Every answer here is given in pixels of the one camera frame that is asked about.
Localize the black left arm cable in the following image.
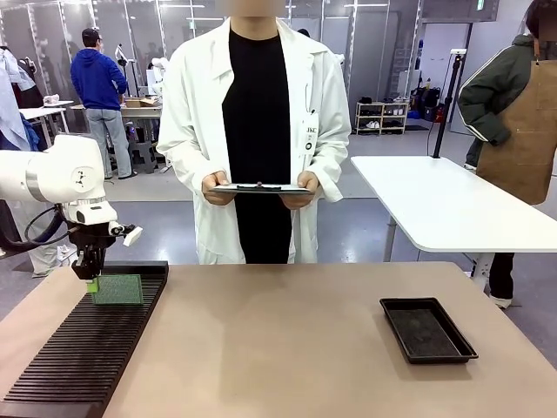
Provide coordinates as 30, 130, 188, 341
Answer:
0, 204, 74, 263

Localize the black bag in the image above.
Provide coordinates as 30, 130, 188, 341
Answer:
418, 86, 442, 122

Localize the person in blue hoodie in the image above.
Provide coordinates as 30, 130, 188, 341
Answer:
70, 26, 140, 181

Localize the white table with rounded corners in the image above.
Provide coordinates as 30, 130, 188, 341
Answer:
350, 154, 557, 292

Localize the person in brown apron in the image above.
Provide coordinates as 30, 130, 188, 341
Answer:
457, 0, 557, 311

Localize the grey background workbench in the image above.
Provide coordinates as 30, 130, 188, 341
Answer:
69, 102, 164, 169

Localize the white-sleeved right forearm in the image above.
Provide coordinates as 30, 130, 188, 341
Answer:
156, 125, 230, 186

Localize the black pole stand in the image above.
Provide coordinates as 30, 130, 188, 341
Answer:
432, 49, 467, 159

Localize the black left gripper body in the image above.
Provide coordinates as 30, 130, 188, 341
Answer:
68, 220, 118, 263

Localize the person's right hand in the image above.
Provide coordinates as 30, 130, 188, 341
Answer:
201, 170, 238, 206

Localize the person in white lab coat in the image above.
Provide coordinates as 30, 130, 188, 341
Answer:
156, 0, 352, 266

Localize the white name badge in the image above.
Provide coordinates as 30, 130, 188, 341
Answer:
304, 109, 319, 155

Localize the person's left hand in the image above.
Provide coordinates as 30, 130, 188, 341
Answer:
279, 170, 321, 212

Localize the dark step stool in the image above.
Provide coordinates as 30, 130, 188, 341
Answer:
127, 140, 159, 176

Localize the grey clipboard with paper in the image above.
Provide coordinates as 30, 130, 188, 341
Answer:
207, 182, 315, 196

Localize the white-sleeved left forearm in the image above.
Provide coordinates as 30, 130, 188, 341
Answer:
304, 125, 352, 204

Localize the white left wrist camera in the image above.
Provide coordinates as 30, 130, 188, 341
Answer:
109, 222, 144, 248

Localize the black plastic tray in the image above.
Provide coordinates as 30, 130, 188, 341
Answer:
379, 297, 480, 366

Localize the green PCB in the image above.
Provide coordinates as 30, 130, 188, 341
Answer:
91, 273, 144, 306

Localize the white background desk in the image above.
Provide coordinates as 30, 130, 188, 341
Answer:
18, 99, 76, 137

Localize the white shoe rack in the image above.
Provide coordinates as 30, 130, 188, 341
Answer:
355, 100, 411, 136

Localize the black slotted PCB rack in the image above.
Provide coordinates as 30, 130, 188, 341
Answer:
0, 260, 170, 418

